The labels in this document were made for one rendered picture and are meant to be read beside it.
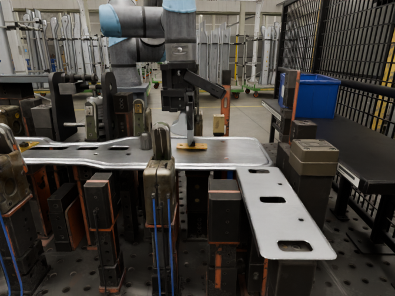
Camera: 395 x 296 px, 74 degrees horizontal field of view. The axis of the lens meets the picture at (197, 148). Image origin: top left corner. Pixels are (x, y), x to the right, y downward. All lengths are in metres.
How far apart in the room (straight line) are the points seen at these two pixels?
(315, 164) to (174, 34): 0.42
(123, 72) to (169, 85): 0.63
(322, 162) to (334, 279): 0.34
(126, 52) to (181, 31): 0.66
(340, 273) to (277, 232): 0.45
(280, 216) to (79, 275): 0.56
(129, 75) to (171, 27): 0.66
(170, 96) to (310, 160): 0.35
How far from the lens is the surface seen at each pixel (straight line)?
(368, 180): 0.57
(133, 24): 0.73
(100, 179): 0.61
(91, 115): 0.90
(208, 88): 0.66
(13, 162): 0.69
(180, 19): 0.65
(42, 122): 1.01
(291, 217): 0.46
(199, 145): 0.72
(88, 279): 0.80
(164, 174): 0.48
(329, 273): 0.84
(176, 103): 0.66
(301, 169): 0.60
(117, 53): 1.28
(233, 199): 0.52
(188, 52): 0.65
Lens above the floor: 1.25
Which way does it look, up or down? 20 degrees down
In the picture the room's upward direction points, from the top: straight up
